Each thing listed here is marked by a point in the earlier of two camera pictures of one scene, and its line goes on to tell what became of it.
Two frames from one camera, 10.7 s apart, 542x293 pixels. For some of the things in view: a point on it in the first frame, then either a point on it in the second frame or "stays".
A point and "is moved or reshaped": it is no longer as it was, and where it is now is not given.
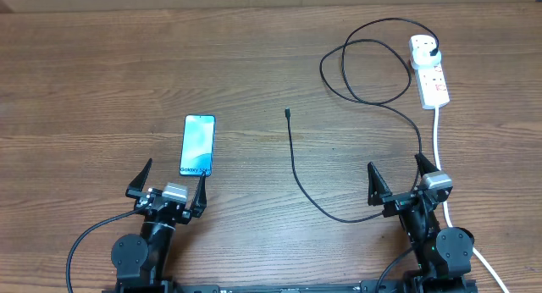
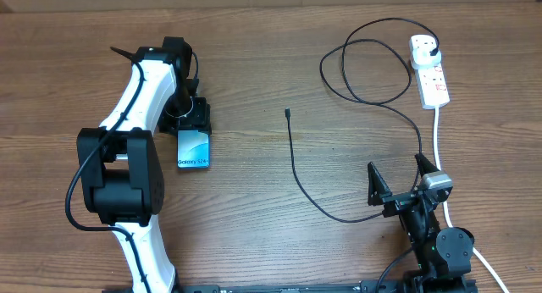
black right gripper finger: (424, 165) stays
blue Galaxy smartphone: (197, 145) is moved or reshaped
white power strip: (432, 86) stays
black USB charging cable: (362, 101) stays
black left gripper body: (141, 203) -> (184, 113)
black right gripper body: (397, 204) stays
